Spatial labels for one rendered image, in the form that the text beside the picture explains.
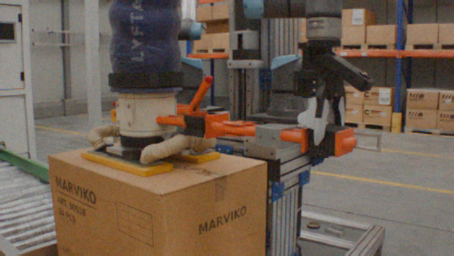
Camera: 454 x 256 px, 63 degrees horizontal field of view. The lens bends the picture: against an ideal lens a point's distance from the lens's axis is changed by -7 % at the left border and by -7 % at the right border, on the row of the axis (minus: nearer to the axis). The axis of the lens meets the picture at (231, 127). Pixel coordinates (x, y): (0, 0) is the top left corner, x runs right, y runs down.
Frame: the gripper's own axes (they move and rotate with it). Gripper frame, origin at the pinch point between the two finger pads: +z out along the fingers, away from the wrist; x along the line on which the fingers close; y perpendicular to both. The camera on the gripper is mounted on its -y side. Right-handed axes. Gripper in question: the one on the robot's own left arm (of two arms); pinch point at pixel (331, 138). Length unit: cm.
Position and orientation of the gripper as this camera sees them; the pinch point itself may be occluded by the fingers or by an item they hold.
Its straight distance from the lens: 83.6
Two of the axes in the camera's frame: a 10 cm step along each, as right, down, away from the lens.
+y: -7.6, -0.9, 6.4
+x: -6.5, 1.1, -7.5
